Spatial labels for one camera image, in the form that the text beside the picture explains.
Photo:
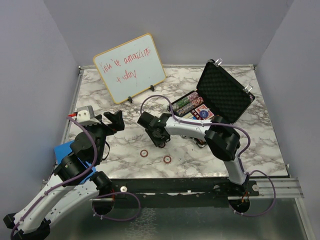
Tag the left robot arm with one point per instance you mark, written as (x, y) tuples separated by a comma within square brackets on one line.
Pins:
[(74, 179)]

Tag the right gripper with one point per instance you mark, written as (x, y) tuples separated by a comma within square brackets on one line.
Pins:
[(157, 142)]

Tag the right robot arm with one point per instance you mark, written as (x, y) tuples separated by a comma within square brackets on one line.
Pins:
[(222, 138)]

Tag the blue small blind button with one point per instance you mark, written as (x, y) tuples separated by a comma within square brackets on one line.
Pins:
[(204, 114)]

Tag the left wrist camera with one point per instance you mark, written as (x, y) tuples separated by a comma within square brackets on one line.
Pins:
[(85, 116)]

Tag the blue plastic box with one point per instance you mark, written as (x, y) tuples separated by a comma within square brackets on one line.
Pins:
[(65, 152)]

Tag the white whiteboard yellow frame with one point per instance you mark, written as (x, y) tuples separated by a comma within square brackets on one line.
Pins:
[(130, 68)]

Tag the red 5 poker chip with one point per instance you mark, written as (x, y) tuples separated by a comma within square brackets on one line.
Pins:
[(167, 159), (144, 153)]

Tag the black poker chip case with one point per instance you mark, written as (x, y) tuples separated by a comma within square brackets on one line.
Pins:
[(219, 91)]

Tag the red playing card deck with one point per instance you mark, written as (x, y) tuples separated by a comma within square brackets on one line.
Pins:
[(204, 107)]

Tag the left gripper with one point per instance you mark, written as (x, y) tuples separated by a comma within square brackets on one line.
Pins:
[(117, 124)]

